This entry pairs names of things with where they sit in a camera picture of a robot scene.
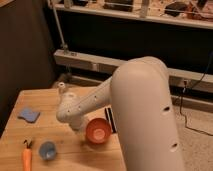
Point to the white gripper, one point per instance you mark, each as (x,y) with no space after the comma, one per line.
(79,123)

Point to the orange ceramic bowl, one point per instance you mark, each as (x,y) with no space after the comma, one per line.
(98,131)

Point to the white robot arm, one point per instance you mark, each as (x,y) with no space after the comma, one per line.
(138,93)

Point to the black striped rectangular block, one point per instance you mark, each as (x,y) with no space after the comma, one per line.
(109,117)

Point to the small blue cup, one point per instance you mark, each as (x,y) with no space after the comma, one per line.
(47,151)

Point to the blue sponge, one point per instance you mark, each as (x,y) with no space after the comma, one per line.
(29,115)

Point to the orange toy carrot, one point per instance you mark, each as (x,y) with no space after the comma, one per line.
(27,156)

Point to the metal pole stand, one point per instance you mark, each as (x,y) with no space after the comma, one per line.
(64,45)

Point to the wooden shelf with clutter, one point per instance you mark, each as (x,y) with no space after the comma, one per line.
(174,12)

